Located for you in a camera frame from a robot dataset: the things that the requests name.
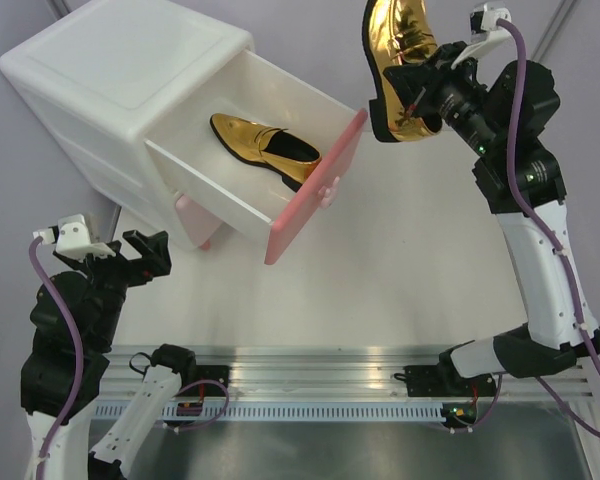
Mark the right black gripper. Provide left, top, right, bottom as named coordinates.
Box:
left=386, top=40, right=505, bottom=157

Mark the light pink drawer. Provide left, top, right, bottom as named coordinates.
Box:
left=175, top=194, right=223, bottom=251

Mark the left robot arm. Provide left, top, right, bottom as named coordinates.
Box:
left=20, top=227, right=198, bottom=479

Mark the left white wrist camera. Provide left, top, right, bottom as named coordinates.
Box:
left=33, top=214, right=116, bottom=262

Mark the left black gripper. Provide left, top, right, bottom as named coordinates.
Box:
left=57, top=226, right=172, bottom=344

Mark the aluminium corner frame post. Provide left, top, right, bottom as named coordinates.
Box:
left=531, top=0, right=580, bottom=63

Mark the white slotted cable duct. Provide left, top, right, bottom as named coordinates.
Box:
left=87, top=403, right=454, bottom=422

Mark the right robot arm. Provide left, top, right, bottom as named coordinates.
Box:
left=383, top=42, right=600, bottom=395

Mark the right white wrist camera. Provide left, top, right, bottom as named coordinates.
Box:
left=451, top=1, right=511, bottom=70

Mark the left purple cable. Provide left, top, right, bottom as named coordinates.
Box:
left=27, top=237, right=86, bottom=480

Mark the dark pink drawer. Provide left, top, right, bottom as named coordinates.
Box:
left=145, top=51, right=367, bottom=265

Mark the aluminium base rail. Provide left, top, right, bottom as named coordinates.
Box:
left=100, top=345, right=593, bottom=403

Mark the gold loafer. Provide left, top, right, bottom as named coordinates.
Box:
left=361, top=0, right=442, bottom=143
left=209, top=113, right=322, bottom=192

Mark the white plastic shoe cabinet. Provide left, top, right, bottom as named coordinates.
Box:
left=0, top=1, right=254, bottom=244

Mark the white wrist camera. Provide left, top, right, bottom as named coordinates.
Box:
left=451, top=1, right=511, bottom=70
left=33, top=214, right=116, bottom=262

